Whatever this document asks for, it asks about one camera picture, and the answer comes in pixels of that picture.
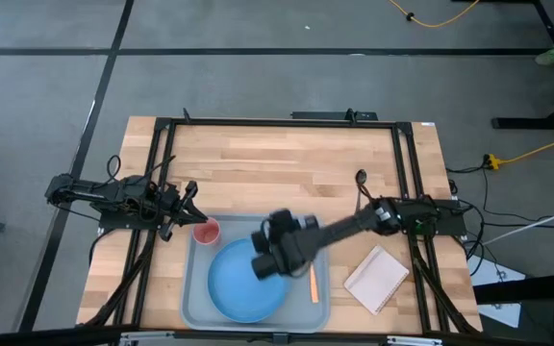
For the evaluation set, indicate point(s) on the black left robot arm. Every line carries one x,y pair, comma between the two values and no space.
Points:
94,194

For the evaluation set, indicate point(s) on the orange plastic utensil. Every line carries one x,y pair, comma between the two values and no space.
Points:
314,286

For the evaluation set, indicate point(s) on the black aluminium table frame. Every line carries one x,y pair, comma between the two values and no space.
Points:
282,122

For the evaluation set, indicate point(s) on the dark metal spoon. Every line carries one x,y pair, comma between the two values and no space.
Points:
361,176

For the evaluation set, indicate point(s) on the blue plastic plate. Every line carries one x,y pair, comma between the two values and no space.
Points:
238,293

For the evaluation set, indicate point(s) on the pink plastic cup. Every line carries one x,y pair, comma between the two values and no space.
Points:
207,235

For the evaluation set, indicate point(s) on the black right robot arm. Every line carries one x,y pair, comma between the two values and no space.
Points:
349,226

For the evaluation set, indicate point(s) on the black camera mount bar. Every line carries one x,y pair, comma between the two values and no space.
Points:
334,115

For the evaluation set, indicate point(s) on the grey plastic tray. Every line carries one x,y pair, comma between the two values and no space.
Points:
195,307

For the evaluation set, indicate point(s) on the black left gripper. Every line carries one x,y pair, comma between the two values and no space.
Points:
173,211

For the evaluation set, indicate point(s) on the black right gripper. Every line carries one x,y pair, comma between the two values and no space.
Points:
284,245

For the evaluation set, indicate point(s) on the white spiral notebook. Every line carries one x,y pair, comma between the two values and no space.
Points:
375,279

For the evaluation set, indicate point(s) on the white paper sheet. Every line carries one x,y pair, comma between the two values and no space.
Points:
496,279

